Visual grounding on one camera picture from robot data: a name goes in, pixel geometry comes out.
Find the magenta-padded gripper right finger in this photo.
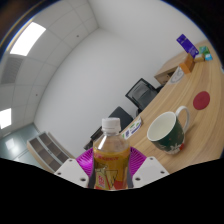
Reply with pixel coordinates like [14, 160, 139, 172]
[128, 146, 170, 189]

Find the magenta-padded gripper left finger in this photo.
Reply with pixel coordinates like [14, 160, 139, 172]
[54, 148, 96, 189]

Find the orange-label drink bottle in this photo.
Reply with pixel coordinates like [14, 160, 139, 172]
[91, 117, 132, 192]

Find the wooden shelf cabinet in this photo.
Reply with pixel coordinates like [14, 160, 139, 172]
[26, 131, 76, 174]

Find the green and white mug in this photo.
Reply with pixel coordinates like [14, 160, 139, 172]
[146, 105, 191, 155]

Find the dark solid-back office chair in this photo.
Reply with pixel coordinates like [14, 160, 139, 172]
[108, 105, 135, 133]

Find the black mesh-back office chair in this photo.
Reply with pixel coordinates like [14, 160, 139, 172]
[125, 77, 161, 113]

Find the small ceiling light panel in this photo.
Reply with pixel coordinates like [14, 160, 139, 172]
[0, 107, 13, 130]

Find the flat round red coaster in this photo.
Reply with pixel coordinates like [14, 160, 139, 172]
[192, 90, 212, 111]

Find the wooden side desk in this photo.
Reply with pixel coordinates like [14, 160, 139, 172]
[153, 43, 208, 86]

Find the orange cardboard box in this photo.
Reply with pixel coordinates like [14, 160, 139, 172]
[178, 53, 196, 75]

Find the ceiling air vent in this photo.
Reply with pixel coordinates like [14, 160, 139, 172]
[0, 54, 24, 85]

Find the small tan box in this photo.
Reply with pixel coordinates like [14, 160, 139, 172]
[194, 53, 206, 63]

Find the purple standing box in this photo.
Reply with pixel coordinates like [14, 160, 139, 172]
[176, 33, 200, 59]

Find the green packet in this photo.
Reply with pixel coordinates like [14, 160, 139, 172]
[198, 45, 211, 56]

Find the large ceiling light panel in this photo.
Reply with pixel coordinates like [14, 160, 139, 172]
[9, 21, 47, 57]

